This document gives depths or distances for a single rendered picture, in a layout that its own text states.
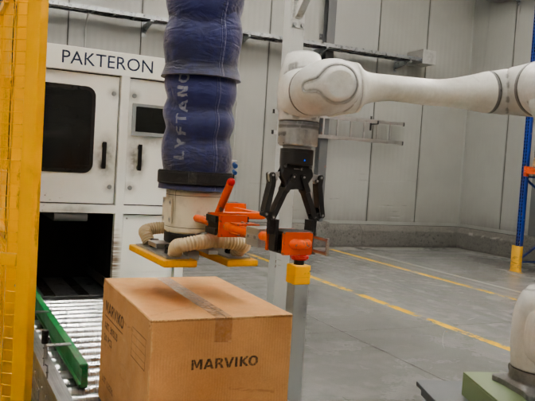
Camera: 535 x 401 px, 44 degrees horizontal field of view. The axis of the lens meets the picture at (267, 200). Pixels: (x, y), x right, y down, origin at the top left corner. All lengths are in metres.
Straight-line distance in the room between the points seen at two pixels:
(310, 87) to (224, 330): 0.76
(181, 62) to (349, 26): 10.49
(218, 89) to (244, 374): 0.80
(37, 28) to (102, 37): 8.34
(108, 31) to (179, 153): 8.82
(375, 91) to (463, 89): 0.32
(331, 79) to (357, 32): 11.16
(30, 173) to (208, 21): 0.79
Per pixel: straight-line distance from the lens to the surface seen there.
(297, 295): 2.43
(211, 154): 1.91
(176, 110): 1.94
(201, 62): 1.92
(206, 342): 1.77
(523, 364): 1.85
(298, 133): 1.44
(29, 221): 2.30
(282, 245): 1.43
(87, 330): 3.25
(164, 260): 1.83
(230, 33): 1.96
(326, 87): 1.26
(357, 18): 12.47
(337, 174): 12.04
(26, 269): 2.32
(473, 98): 1.63
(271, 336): 1.84
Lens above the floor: 1.35
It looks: 3 degrees down
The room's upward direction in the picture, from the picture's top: 4 degrees clockwise
